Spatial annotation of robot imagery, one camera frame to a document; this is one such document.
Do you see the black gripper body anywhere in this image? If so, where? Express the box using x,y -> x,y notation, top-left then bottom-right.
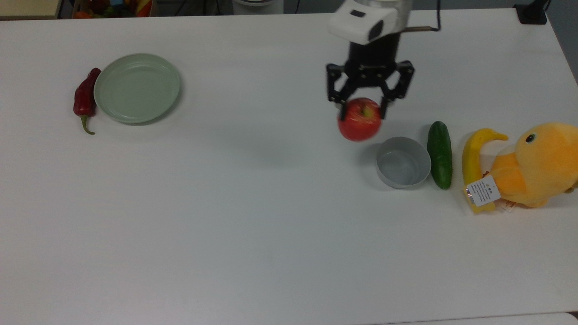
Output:
345,33 -> 401,87

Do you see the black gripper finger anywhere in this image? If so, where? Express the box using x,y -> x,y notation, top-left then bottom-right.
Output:
326,63 -> 358,121
379,60 -> 415,120

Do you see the red apple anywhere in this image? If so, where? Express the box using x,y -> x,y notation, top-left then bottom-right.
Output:
338,97 -> 382,142

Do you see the small grey bowl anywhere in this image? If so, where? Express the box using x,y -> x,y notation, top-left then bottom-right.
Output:
375,136 -> 432,190

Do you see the green cucumber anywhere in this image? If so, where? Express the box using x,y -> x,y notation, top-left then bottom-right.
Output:
427,121 -> 453,190

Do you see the yellow banana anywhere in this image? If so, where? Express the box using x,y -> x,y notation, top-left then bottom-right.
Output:
461,128 -> 509,214

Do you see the black stand base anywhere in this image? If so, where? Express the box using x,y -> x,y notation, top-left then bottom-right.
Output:
514,0 -> 550,25

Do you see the orange plush bird toy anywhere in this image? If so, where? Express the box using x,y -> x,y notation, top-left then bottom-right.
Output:
465,122 -> 578,213

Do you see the pale green plate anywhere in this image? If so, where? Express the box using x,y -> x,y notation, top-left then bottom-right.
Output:
93,53 -> 182,125

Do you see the basket of toy fruit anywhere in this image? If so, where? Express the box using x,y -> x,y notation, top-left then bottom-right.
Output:
71,0 -> 155,19

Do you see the red chili pepper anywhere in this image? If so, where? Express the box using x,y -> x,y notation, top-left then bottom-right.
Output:
73,67 -> 103,135

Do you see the wooden board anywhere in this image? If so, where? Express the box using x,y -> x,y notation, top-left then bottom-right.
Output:
0,0 -> 62,20

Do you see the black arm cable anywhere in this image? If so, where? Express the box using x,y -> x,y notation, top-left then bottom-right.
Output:
402,0 -> 442,33

